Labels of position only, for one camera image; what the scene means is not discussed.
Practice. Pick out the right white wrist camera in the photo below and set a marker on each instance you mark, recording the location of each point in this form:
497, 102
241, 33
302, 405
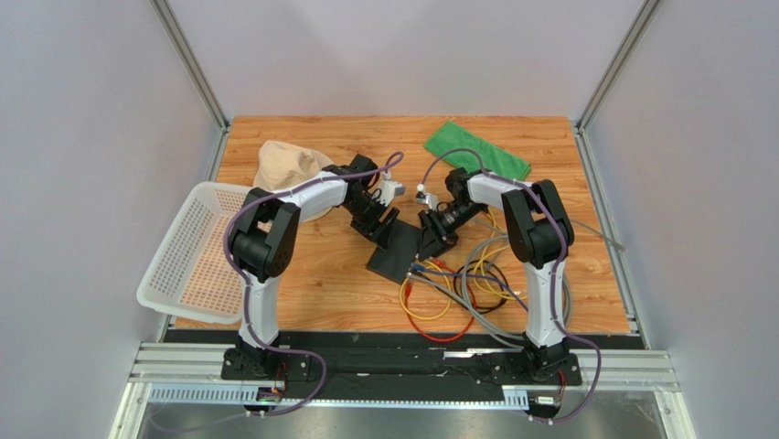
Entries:
425, 197

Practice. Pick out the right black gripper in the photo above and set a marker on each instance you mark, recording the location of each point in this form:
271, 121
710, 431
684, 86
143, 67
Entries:
434, 226

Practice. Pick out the beige cloth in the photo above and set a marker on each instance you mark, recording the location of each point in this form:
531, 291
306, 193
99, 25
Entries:
283, 165

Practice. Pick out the white plastic basket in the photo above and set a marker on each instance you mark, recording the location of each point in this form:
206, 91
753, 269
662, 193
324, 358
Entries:
189, 275

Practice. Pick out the black network switch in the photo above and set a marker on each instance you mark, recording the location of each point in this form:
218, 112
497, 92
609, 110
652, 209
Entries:
394, 263

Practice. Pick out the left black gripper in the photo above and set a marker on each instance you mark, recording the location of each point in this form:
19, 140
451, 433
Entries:
378, 232

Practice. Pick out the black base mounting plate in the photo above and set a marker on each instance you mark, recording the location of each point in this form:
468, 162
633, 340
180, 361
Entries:
400, 367

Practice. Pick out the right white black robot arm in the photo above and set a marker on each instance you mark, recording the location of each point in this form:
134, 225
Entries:
539, 234

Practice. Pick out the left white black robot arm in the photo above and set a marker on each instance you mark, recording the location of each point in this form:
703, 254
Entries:
259, 242

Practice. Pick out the green cloth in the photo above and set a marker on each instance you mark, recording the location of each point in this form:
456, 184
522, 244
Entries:
453, 136

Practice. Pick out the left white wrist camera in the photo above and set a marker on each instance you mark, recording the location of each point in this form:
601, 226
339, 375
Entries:
388, 190

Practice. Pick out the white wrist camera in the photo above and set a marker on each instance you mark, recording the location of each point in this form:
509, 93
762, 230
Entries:
388, 190
425, 197

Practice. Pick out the aluminium frame rail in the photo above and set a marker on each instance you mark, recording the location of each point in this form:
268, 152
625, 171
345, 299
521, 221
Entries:
190, 373

